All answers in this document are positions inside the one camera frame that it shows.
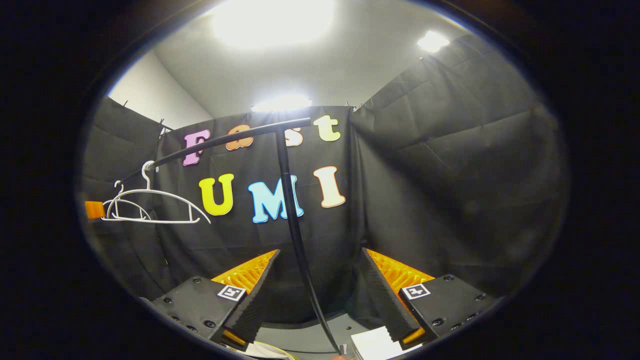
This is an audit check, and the black metal clothes rack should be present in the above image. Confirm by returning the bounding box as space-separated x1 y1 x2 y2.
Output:
120 117 348 357

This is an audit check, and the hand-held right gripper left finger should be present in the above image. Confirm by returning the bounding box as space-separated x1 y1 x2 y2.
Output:
141 248 282 352

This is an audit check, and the long ceiling light panel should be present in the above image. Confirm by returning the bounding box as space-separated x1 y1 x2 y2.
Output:
251 95 313 112

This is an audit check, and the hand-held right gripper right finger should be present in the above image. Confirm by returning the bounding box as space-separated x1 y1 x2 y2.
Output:
359 247 503 351

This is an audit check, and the black backdrop cloth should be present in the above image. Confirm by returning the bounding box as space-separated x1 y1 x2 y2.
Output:
80 32 571 321

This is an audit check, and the white plastic hanger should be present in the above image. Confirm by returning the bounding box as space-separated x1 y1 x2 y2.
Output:
102 160 212 224
102 180 151 221

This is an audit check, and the white box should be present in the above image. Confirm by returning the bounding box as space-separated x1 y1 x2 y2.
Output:
350 326 423 360

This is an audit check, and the large ceiling light panel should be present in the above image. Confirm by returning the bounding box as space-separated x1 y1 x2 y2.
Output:
212 0 336 48

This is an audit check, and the small ceiling light panel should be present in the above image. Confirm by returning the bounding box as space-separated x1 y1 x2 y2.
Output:
417 30 451 53

